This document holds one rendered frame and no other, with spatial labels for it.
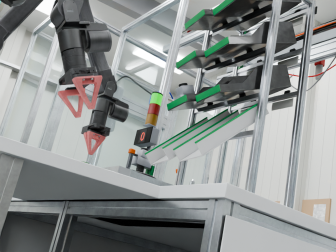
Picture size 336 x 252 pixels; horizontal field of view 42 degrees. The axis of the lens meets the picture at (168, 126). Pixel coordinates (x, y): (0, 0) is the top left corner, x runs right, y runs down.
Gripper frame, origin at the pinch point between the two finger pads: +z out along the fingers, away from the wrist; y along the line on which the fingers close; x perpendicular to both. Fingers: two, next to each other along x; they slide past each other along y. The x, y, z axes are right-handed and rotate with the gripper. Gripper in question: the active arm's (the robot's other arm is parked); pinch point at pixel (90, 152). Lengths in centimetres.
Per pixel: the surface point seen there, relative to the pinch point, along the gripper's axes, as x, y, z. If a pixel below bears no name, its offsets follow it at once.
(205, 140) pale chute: -9.7, -48.8, -0.9
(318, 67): -137, 9, -95
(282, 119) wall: -475, 320, -234
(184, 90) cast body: -13.4, -30.4, -21.9
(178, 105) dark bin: -13.2, -28.8, -16.6
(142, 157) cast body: -19.5, -2.9, -3.6
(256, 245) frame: -5, -75, 26
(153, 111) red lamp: -32.1, 15.7, -30.1
